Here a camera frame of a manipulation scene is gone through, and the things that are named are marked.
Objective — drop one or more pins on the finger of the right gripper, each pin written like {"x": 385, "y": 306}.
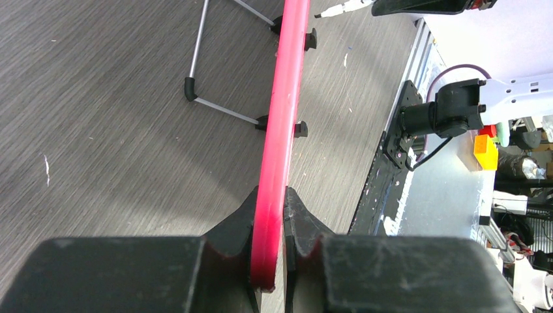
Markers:
{"x": 447, "y": 7}

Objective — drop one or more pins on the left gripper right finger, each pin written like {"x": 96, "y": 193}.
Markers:
{"x": 329, "y": 272}

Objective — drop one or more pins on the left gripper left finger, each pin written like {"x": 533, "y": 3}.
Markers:
{"x": 206, "y": 273}

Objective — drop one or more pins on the whiteboard marker pen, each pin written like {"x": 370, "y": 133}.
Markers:
{"x": 348, "y": 6}

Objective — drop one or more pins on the pink framed whiteboard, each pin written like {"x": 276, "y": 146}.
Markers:
{"x": 274, "y": 171}

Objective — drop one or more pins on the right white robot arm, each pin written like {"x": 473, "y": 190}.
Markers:
{"x": 473, "y": 104}

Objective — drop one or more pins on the left black board clip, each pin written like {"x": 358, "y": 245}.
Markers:
{"x": 311, "y": 40}

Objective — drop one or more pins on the black board clip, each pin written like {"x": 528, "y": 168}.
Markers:
{"x": 311, "y": 40}
{"x": 300, "y": 130}

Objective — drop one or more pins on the right black board clip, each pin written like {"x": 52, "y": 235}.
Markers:
{"x": 300, "y": 130}

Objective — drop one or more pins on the orange yellow block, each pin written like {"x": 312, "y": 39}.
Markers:
{"x": 486, "y": 152}

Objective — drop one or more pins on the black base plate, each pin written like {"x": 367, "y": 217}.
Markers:
{"x": 383, "y": 199}

